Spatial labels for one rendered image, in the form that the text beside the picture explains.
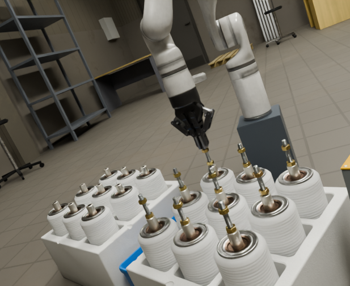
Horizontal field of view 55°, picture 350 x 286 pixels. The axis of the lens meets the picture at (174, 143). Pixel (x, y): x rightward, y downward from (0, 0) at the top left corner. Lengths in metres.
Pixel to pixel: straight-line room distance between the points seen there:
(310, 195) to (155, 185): 0.55
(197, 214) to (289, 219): 0.24
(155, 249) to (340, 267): 0.38
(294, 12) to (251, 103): 7.17
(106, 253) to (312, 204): 0.56
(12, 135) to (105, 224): 3.66
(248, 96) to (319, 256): 0.56
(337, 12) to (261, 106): 5.16
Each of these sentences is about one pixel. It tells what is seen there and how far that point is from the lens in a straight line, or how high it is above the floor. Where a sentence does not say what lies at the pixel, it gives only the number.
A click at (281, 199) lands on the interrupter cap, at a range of 0.71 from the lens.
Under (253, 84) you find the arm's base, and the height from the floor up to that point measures 0.41.
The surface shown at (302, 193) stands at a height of 0.23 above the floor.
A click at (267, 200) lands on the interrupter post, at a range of 0.68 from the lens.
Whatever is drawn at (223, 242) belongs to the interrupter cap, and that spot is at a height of 0.25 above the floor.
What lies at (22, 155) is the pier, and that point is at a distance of 4.61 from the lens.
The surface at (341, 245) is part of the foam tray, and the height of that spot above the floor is 0.11.
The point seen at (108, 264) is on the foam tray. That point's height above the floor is 0.13.
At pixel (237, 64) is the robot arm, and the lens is 1.07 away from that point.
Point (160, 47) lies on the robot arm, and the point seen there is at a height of 0.62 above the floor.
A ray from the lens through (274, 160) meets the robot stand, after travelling 1.12.
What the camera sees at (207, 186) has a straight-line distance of 0.89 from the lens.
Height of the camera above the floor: 0.60
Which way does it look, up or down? 14 degrees down
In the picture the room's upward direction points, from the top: 23 degrees counter-clockwise
